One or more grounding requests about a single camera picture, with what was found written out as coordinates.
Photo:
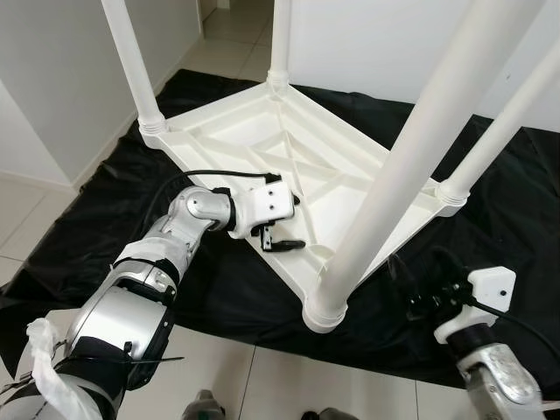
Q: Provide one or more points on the grey robot foot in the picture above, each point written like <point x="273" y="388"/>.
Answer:
<point x="203" y="407"/>
<point x="337" y="415"/>

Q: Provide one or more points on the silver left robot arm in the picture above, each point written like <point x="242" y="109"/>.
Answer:
<point x="131" y="297"/>

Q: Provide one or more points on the white plastic wrap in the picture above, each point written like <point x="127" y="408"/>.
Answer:
<point x="52" y="385"/>

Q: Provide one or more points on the white plastic table leg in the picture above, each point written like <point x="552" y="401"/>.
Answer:
<point x="499" y="122"/>
<point x="131" y="61"/>
<point x="411" y="149"/>
<point x="280" y="35"/>

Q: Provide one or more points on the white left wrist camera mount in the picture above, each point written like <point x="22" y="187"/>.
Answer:
<point x="262" y="203"/>

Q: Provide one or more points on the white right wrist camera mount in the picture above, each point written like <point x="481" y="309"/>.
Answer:
<point x="490" y="284"/>

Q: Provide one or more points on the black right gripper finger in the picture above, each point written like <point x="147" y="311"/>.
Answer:
<point x="395" y="278"/>
<point x="444" y="264"/>

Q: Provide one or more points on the white plastic children table top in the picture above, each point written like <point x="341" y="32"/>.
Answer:
<point x="262" y="131"/>

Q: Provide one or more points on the grey left robot foot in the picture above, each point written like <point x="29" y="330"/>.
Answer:
<point x="203" y="407"/>

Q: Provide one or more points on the grey right robot foot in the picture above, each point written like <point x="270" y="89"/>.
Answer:
<point x="337" y="415"/>

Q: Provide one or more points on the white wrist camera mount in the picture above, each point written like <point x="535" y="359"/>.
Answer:
<point x="262" y="203"/>
<point x="490" y="284"/>

